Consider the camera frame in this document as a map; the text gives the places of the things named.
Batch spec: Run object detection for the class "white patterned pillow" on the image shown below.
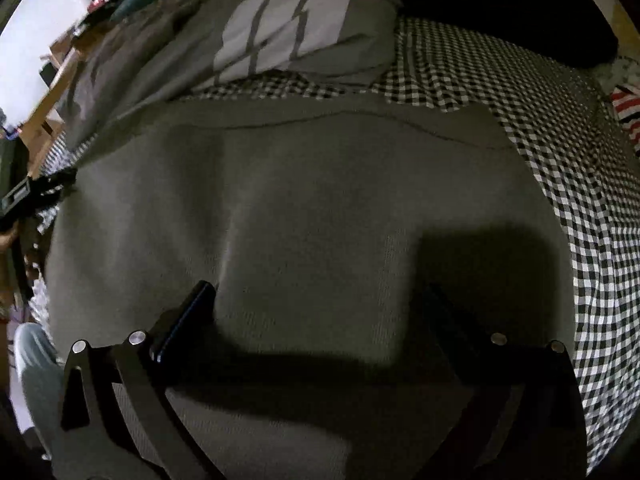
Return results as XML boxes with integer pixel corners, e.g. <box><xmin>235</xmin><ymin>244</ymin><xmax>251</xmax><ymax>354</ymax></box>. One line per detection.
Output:
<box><xmin>597</xmin><ymin>54</ymin><xmax>640</xmax><ymax>97</ymax></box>

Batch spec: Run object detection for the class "grey zip hoodie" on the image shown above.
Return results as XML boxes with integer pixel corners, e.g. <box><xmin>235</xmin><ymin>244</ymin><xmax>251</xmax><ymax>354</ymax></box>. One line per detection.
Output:
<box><xmin>44</xmin><ymin>94</ymin><xmax>582</xmax><ymax>480</ymax></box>

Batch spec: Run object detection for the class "black garment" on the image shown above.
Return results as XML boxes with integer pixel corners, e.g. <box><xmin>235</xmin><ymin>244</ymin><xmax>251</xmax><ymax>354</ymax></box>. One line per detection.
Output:
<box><xmin>381</xmin><ymin>0</ymin><xmax>622</xmax><ymax>69</ymax></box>

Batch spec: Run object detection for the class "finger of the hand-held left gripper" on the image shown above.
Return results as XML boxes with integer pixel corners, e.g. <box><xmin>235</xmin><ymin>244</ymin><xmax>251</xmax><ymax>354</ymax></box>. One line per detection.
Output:
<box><xmin>27</xmin><ymin>167</ymin><xmax>78</xmax><ymax>201</ymax></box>

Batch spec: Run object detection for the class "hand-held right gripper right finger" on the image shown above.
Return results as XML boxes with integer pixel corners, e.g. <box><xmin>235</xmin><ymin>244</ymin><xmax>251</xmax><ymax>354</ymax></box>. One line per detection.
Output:
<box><xmin>425</xmin><ymin>282</ymin><xmax>588</xmax><ymax>480</ymax></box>

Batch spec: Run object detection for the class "red white striped cloth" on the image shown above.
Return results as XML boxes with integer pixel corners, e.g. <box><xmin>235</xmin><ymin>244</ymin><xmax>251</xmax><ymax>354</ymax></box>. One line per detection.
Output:
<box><xmin>610</xmin><ymin>85</ymin><xmax>640</xmax><ymax>157</ymax></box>

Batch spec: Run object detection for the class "person's right leg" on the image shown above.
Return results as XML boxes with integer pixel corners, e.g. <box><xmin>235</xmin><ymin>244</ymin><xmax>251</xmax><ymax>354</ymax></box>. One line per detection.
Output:
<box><xmin>12</xmin><ymin>322</ymin><xmax>67</xmax><ymax>461</ymax></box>

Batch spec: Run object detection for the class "grey white striped garment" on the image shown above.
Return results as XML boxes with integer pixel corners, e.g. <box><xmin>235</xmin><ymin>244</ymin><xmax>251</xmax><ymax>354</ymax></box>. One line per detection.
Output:
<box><xmin>212</xmin><ymin>0</ymin><xmax>402</xmax><ymax>87</ymax></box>

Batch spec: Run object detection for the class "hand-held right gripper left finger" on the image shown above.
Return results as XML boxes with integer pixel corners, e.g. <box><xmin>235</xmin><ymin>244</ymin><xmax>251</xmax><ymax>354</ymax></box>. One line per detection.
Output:
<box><xmin>59</xmin><ymin>280</ymin><xmax>218</xmax><ymax>480</ymax></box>

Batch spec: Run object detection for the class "grey blanket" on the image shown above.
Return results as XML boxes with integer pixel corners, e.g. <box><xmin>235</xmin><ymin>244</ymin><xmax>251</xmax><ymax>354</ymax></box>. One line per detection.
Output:
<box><xmin>57</xmin><ymin>0</ymin><xmax>401</xmax><ymax>153</ymax></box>

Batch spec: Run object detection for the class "black white checkered bed sheet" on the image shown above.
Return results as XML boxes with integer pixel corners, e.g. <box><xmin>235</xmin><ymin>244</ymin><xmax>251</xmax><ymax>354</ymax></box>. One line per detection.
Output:
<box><xmin>30</xmin><ymin>16</ymin><xmax>640</xmax><ymax>476</ymax></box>

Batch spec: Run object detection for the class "wooden desk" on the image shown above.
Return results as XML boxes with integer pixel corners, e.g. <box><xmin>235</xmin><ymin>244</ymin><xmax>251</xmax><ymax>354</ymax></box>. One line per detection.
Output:
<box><xmin>22</xmin><ymin>47</ymin><xmax>87</xmax><ymax>178</ymax></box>

